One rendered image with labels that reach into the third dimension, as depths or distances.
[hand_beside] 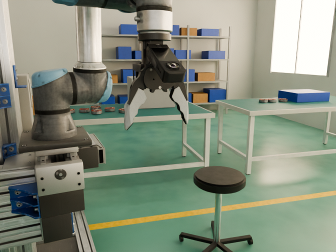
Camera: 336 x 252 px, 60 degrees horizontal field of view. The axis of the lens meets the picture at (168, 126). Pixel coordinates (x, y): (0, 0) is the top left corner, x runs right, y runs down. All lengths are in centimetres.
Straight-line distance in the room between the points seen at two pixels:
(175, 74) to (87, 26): 57
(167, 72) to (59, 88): 56
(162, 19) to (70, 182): 58
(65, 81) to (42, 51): 592
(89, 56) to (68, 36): 586
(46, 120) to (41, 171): 19
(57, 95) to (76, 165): 25
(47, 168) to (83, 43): 43
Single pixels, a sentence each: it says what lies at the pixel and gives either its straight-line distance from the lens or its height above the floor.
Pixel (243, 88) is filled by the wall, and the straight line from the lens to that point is 794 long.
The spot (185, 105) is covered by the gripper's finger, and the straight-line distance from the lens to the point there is 66.
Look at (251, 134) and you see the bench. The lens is 335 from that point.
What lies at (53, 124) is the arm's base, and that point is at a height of 109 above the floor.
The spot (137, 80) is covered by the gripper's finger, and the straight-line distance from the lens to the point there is 61.
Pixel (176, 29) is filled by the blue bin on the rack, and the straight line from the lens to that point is 664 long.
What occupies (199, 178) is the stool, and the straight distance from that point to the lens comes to 189.
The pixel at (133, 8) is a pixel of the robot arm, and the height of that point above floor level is 141.
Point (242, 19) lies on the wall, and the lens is 790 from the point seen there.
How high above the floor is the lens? 130
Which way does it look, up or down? 13 degrees down
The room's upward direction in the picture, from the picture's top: straight up
